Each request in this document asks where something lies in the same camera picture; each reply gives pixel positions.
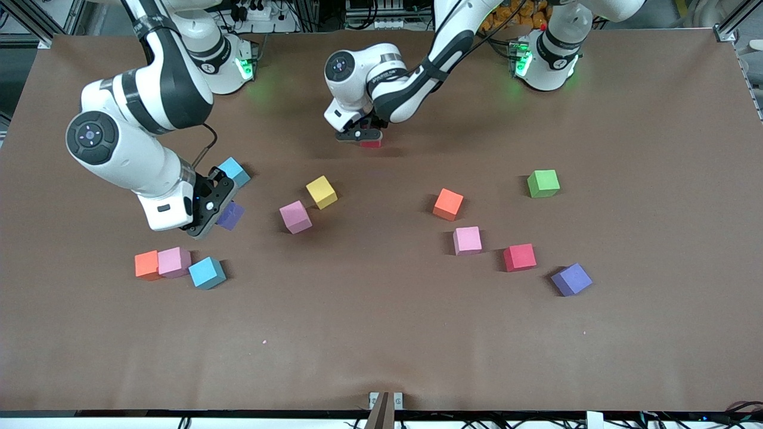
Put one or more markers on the white paper tag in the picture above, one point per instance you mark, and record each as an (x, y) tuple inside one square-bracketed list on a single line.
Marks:
[(595, 420)]

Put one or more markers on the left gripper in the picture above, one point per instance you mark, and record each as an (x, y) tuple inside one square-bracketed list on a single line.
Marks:
[(373, 124)]

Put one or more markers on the purple foam block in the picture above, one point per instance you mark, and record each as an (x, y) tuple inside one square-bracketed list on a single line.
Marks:
[(571, 279), (232, 215)]

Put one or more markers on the orange foam block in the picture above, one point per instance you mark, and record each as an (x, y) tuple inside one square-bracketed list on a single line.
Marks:
[(146, 265), (448, 204)]

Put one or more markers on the yellow foam block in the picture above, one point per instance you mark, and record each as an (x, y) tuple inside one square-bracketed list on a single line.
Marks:
[(322, 192)]

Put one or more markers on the pink foam block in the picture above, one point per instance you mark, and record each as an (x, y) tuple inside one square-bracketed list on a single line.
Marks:
[(173, 262), (467, 240), (295, 215)]

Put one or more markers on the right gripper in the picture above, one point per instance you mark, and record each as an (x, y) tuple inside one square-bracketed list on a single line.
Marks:
[(204, 186)]

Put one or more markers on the aluminium frame strut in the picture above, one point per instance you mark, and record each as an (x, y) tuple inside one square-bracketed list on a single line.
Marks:
[(739, 18), (30, 21)]

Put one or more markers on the brown tapered post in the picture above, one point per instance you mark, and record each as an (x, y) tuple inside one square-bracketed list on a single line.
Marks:
[(381, 414)]

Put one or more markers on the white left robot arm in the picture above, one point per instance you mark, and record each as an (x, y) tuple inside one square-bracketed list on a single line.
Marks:
[(405, 95)]

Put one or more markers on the grey electronics rack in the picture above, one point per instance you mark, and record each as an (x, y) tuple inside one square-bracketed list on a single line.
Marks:
[(387, 24)]

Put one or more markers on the grey metal table edge bracket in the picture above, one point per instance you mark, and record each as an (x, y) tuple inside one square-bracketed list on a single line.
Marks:
[(374, 398)]

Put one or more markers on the pile of orange packets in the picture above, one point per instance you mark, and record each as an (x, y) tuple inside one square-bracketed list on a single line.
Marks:
[(524, 21)]

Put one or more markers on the green foam block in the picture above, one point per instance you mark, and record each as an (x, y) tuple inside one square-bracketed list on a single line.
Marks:
[(543, 183)]

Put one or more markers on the red foam block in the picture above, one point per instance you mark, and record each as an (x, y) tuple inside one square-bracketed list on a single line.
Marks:
[(519, 257), (372, 143)]

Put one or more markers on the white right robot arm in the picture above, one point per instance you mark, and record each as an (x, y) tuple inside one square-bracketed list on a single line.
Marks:
[(131, 149)]

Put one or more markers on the cyan foam block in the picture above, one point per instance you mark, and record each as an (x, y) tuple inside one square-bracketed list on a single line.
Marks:
[(205, 272), (235, 168)]

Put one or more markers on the white power strip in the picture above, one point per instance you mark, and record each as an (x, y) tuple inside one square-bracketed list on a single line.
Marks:
[(280, 24)]

